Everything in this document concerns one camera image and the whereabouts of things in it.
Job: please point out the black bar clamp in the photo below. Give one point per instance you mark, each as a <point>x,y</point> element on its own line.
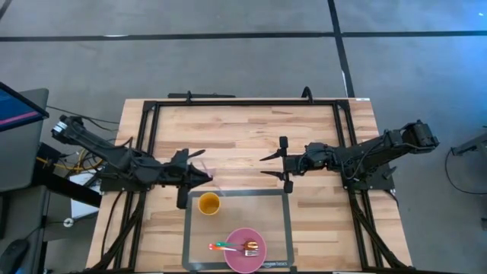
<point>201,95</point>

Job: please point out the pink plastic bowl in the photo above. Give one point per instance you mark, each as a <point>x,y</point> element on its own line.
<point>243,262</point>

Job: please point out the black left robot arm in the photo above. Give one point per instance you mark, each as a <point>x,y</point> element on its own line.
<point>99,146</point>

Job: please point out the small black arched clamp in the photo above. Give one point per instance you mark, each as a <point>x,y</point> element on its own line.
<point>306,94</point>

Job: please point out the yellow plastic cup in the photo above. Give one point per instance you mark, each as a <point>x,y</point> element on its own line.
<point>209,203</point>

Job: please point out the grey stand base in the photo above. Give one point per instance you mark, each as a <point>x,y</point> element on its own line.
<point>473,144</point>

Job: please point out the clear black-edged baking mat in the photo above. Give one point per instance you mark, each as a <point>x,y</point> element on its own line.
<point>236,193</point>

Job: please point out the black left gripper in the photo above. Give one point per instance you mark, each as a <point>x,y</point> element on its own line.
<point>182,173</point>

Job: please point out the small white round disc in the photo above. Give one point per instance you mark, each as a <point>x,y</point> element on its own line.
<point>68,222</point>

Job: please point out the tilted computer monitor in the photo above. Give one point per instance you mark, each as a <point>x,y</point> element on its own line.
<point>17,110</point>

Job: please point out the clear pink drinking straw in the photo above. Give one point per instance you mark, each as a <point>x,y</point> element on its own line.
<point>208,171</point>

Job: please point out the black metal table frame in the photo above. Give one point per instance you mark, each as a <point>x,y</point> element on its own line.
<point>247,103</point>

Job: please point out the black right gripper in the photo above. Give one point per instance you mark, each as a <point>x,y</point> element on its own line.
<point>293,164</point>

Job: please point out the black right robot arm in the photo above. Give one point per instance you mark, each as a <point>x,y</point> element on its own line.
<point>380,150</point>

